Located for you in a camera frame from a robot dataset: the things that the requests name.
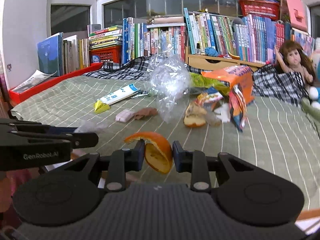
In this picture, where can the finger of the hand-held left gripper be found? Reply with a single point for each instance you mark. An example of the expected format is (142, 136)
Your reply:
(62, 130)
(85, 140)

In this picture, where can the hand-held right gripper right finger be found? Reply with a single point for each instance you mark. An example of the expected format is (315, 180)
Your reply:
(178, 157)

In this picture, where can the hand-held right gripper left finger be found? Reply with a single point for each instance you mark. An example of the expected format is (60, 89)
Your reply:
(138, 156)

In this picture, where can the orange peel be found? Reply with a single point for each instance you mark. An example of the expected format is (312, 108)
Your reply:
(158, 152)

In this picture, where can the clear plastic bag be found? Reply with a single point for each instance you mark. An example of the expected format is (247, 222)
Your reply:
(170, 80)

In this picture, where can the cardboard box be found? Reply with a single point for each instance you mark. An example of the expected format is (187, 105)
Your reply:
(310, 215)

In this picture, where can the white crumpled plastic film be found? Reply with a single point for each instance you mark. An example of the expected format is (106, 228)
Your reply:
(90, 127)

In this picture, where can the yellow folded paper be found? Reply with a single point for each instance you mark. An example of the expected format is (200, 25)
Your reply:
(102, 106)

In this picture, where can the bitten fruit core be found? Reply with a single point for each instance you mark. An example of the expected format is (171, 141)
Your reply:
(193, 120)

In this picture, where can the pink small packet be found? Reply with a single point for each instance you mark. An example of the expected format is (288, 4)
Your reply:
(124, 115)

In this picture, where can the brown crumpled wrapper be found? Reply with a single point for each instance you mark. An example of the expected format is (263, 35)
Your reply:
(145, 113)

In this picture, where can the pink cloth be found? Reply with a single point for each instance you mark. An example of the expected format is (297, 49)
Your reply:
(10, 192)

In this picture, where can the red tray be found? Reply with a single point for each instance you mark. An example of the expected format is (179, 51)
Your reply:
(50, 82)

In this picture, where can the newspaper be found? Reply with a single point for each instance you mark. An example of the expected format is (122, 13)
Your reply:
(32, 81)

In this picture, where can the white crumpled tissue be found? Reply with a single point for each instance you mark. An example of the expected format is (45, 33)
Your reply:
(223, 112)

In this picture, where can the red and yellow snack wrapper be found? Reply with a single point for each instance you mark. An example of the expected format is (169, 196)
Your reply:
(208, 96)

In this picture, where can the large blue hardcover book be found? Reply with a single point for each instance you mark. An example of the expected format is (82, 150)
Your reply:
(48, 55)

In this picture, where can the row of thin pale books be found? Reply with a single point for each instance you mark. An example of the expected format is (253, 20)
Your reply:
(75, 53)

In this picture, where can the orange and black snack wrapper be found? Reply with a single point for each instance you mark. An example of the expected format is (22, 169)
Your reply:
(237, 107)

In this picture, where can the green snack bag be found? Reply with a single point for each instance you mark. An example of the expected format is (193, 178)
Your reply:
(202, 81)

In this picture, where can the green striped bed sheet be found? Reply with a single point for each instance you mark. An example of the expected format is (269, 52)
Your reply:
(262, 142)

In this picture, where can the red plastic crate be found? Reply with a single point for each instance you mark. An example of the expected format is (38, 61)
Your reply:
(107, 53)

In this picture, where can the orange tissue box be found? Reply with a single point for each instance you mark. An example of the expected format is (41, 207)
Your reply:
(237, 77)

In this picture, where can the stack of flat-lying books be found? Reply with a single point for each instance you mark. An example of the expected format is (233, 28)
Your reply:
(106, 37)

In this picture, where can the wooden desk organiser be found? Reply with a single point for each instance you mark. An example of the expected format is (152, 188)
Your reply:
(215, 61)

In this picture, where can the small grey box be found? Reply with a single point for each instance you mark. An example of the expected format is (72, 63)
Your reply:
(94, 28)

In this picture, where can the blue yarn ball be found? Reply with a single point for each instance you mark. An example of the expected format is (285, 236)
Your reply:
(212, 51)

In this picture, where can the row of colourful upright books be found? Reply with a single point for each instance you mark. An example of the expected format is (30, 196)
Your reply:
(155, 42)
(237, 37)

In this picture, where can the black and white checked cloth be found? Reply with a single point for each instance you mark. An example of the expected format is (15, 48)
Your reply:
(275, 85)

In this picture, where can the white framed window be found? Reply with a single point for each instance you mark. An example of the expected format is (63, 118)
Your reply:
(97, 2)

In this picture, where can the rolled beige paper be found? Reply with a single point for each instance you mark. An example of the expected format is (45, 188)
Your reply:
(168, 19)

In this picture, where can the green cloth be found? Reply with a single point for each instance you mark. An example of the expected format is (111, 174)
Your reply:
(311, 112)

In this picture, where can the blue and white plush toy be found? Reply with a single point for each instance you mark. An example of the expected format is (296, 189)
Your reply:
(315, 95)

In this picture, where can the brown haired doll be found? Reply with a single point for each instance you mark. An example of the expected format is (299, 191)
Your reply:
(296, 60)

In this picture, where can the red plastic basket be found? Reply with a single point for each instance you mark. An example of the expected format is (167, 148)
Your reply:
(260, 8)

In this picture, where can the row of pink spined books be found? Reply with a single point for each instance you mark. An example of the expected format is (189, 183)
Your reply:
(302, 40)

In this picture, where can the pink board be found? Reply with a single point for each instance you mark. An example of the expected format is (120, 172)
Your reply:
(295, 7)

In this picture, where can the small wall sticker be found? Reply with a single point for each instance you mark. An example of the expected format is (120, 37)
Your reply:
(10, 67)

